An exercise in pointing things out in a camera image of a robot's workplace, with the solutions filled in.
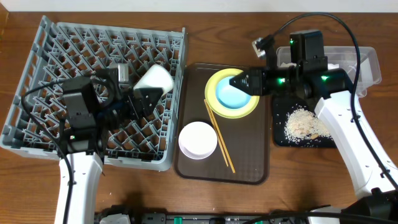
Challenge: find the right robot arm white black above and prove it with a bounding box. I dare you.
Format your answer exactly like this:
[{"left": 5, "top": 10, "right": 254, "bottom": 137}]
[{"left": 229, "top": 30, "right": 397, "bottom": 223}]

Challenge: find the brown plastic serving tray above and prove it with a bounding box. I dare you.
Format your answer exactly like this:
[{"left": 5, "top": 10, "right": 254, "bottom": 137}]
[{"left": 174, "top": 63, "right": 271, "bottom": 185}]

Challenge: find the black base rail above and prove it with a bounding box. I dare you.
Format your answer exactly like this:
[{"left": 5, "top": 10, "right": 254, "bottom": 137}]
[{"left": 95, "top": 203, "right": 312, "bottom": 224}]

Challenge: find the light blue bowl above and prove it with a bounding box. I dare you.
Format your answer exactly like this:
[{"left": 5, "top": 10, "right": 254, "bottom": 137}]
[{"left": 215, "top": 77, "right": 251, "bottom": 110}]

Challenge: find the grey plastic dishwasher rack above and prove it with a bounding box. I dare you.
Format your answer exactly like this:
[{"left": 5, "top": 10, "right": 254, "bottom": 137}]
[{"left": 1, "top": 17, "right": 188, "bottom": 171}]

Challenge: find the spilled rice pile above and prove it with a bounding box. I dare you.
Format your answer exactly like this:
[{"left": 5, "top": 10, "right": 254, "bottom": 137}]
[{"left": 284, "top": 108, "right": 331, "bottom": 143}]

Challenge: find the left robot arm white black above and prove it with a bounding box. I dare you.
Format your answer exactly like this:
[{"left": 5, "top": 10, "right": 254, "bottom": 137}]
[{"left": 55, "top": 77, "right": 169, "bottom": 223}]

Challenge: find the wooden chopstick right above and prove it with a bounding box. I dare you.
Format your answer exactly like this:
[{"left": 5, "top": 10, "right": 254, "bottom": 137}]
[{"left": 203, "top": 99, "right": 236, "bottom": 174}]

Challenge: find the wooden chopstick left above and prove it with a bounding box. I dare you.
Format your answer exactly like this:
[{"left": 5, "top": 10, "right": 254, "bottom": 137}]
[{"left": 203, "top": 99, "right": 229, "bottom": 167}]

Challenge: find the pink white small plate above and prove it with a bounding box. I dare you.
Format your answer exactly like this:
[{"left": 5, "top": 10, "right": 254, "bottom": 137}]
[{"left": 178, "top": 121, "right": 218, "bottom": 160}]

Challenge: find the wooden chopstick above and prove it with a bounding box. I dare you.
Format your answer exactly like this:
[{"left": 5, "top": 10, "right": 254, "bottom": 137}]
[
  {"left": 203, "top": 99, "right": 236, "bottom": 174},
  {"left": 203, "top": 99, "right": 229, "bottom": 167}
]

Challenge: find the white paper cup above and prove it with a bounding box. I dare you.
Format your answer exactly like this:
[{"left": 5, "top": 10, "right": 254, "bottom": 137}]
[{"left": 133, "top": 64, "right": 174, "bottom": 95}]

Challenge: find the yellow round plate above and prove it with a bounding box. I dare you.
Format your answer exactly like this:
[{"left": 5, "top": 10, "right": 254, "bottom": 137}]
[{"left": 205, "top": 68, "right": 259, "bottom": 119}]

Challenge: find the black rectangular tray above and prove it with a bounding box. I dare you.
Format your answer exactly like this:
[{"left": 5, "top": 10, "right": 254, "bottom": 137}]
[{"left": 272, "top": 96, "right": 336, "bottom": 148}]

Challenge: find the clear plastic waste bin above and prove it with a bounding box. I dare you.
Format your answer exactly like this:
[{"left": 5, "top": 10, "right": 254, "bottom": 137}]
[{"left": 276, "top": 46, "right": 382, "bottom": 98}]

